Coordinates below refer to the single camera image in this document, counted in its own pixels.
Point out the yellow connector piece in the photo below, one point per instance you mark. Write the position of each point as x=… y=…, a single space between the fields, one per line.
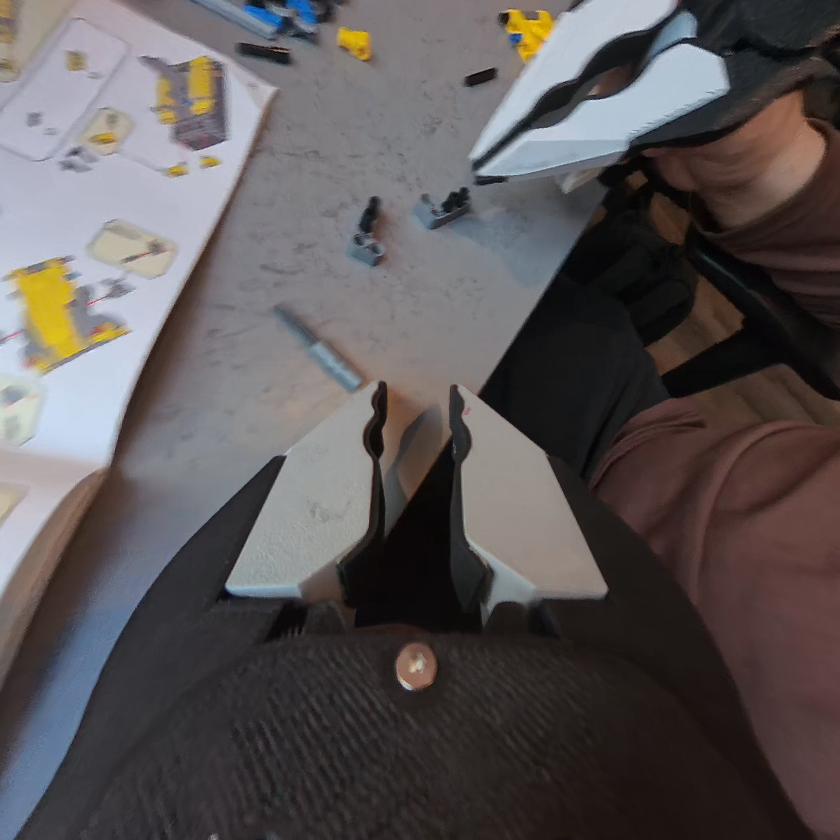
x=354 y=43

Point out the yellow partly built model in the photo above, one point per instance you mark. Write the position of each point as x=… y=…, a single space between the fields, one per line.
x=528 y=29

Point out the grey L-shaped beam with pins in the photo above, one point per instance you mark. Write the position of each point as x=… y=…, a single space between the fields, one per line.
x=364 y=253
x=436 y=213

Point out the person's brown sweater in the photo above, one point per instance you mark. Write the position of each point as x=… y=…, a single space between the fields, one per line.
x=735 y=558

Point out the grey stone-look desk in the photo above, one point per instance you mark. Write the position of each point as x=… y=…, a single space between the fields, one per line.
x=426 y=315

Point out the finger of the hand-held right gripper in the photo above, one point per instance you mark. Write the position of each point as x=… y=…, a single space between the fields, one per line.
x=564 y=59
x=623 y=111

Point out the person's right hand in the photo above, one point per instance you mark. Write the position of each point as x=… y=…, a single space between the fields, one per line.
x=735 y=170

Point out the black office chair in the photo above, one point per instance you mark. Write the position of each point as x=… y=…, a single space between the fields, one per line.
x=774 y=341

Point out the open instruction booklet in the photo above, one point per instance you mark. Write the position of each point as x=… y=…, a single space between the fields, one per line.
x=65 y=210

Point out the person's black pants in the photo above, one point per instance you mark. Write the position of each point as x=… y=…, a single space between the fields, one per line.
x=571 y=367

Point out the dark grey axle connector sleeve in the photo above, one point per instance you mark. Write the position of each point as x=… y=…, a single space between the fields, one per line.
x=334 y=367

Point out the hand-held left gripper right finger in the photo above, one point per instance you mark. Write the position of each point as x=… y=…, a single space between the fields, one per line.
x=518 y=518

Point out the black short tube piece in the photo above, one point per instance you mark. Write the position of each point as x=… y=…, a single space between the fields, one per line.
x=479 y=77

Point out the person's right forearm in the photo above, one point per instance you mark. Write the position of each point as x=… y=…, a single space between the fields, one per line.
x=794 y=249

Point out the pile of small building pieces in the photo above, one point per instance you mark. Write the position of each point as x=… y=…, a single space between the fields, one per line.
x=302 y=13

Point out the light grey ribbed rod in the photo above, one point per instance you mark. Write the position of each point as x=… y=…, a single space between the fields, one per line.
x=229 y=12

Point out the black axle pin with stop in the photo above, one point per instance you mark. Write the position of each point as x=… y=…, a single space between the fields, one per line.
x=262 y=52

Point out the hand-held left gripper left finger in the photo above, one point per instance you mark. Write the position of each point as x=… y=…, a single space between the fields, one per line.
x=315 y=512

